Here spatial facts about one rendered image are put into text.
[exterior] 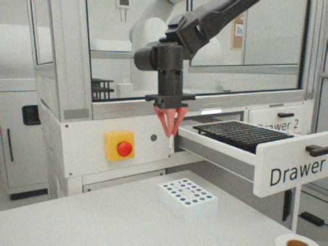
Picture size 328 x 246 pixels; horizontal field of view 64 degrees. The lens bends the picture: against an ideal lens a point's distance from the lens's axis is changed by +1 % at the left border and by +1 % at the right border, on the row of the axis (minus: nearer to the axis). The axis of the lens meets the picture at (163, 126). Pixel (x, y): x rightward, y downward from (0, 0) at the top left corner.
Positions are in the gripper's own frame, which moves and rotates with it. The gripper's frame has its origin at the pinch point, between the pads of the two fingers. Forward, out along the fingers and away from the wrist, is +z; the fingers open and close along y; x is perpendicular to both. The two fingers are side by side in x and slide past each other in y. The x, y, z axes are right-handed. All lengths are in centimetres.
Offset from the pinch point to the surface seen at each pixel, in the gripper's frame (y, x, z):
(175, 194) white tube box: 2.0, 5.1, 12.9
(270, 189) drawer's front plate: -11.9, 19.2, 9.6
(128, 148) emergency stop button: 6.9, -8.8, 5.0
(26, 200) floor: 21, -180, 93
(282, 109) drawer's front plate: -59, -9, 1
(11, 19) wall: 2, -342, -73
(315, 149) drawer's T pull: -20.8, 22.7, 1.6
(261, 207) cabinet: -55, -12, 43
